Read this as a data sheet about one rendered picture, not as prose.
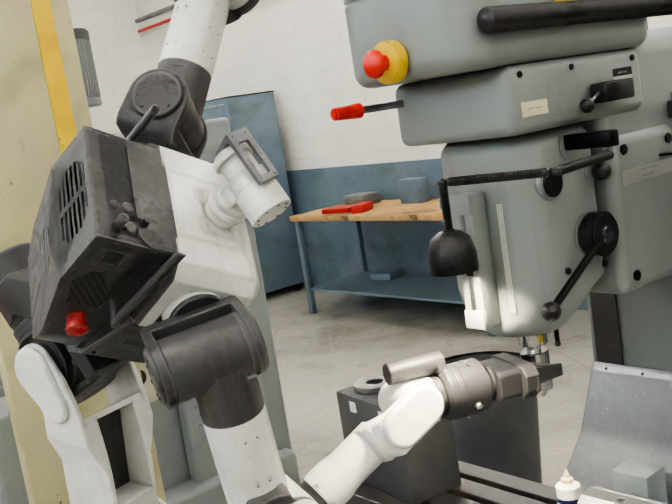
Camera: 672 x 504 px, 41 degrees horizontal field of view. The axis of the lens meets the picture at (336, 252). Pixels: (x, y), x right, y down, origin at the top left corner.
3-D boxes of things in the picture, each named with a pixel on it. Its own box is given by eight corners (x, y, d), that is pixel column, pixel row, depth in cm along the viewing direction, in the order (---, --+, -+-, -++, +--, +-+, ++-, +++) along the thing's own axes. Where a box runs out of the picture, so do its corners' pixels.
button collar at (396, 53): (401, 81, 124) (395, 37, 123) (373, 87, 129) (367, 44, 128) (412, 80, 125) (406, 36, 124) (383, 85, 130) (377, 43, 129)
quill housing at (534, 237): (547, 347, 134) (521, 134, 129) (448, 334, 150) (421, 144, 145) (620, 314, 145) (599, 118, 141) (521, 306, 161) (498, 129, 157)
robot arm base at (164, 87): (110, 142, 136) (184, 139, 135) (116, 68, 140) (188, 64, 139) (139, 183, 150) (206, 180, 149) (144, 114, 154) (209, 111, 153)
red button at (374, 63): (380, 77, 123) (375, 48, 122) (361, 81, 126) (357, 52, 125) (397, 75, 125) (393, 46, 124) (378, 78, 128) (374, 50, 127)
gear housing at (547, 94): (516, 136, 125) (507, 64, 124) (398, 148, 144) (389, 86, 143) (648, 108, 146) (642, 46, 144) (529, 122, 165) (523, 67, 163)
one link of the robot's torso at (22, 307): (-38, 286, 156) (6, 228, 147) (22, 270, 167) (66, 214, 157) (46, 420, 152) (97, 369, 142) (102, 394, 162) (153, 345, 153)
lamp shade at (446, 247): (421, 277, 130) (415, 235, 129) (443, 266, 136) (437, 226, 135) (466, 276, 126) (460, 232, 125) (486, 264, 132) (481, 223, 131)
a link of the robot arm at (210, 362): (192, 444, 119) (164, 354, 114) (177, 417, 127) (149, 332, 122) (273, 411, 122) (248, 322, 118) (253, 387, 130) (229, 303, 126)
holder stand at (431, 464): (413, 507, 167) (398, 405, 164) (348, 476, 186) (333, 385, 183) (462, 484, 174) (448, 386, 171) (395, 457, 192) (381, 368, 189)
